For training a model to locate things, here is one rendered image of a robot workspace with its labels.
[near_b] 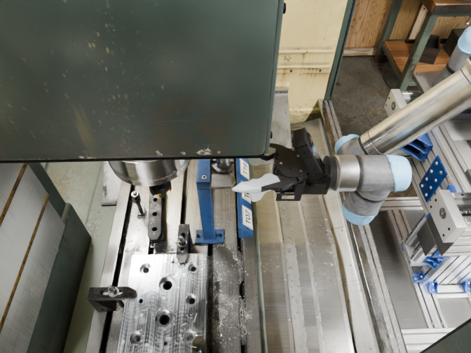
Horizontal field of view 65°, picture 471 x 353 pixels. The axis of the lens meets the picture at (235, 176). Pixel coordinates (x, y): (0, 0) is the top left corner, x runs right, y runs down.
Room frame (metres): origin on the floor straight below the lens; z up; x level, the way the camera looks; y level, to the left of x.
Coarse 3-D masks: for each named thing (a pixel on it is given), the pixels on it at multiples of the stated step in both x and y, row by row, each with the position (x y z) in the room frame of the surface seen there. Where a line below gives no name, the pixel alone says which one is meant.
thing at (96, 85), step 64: (0, 0) 0.35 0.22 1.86; (64, 0) 0.35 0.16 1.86; (128, 0) 0.35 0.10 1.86; (192, 0) 0.36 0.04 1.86; (256, 0) 0.36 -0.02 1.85; (0, 64) 0.35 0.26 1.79; (64, 64) 0.35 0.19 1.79; (128, 64) 0.35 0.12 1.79; (192, 64) 0.36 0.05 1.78; (256, 64) 0.36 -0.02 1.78; (0, 128) 0.35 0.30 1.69; (64, 128) 0.35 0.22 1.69; (128, 128) 0.35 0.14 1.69; (192, 128) 0.36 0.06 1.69; (256, 128) 0.36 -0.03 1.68
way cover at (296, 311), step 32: (288, 224) 0.79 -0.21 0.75; (320, 224) 0.80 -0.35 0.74; (288, 256) 0.64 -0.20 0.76; (320, 256) 0.65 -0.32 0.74; (288, 288) 0.53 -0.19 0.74; (320, 288) 0.53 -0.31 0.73; (288, 320) 0.41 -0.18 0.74; (320, 320) 0.42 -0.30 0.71; (288, 352) 0.31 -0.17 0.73; (320, 352) 0.32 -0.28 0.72; (352, 352) 0.32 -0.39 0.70
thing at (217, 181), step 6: (210, 174) 0.66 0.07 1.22; (216, 174) 0.66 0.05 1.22; (222, 174) 0.66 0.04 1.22; (228, 174) 0.66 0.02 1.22; (210, 180) 0.64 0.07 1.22; (216, 180) 0.64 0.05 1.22; (222, 180) 0.64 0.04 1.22; (228, 180) 0.64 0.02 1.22; (234, 180) 0.64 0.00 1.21; (210, 186) 0.62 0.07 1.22; (216, 186) 0.62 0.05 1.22; (222, 186) 0.62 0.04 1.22; (228, 186) 0.62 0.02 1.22
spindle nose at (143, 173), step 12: (120, 168) 0.41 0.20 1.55; (132, 168) 0.40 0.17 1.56; (144, 168) 0.40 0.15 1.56; (156, 168) 0.40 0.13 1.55; (168, 168) 0.41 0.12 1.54; (180, 168) 0.43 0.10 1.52; (132, 180) 0.40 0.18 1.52; (144, 180) 0.40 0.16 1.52; (156, 180) 0.40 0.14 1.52; (168, 180) 0.41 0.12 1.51
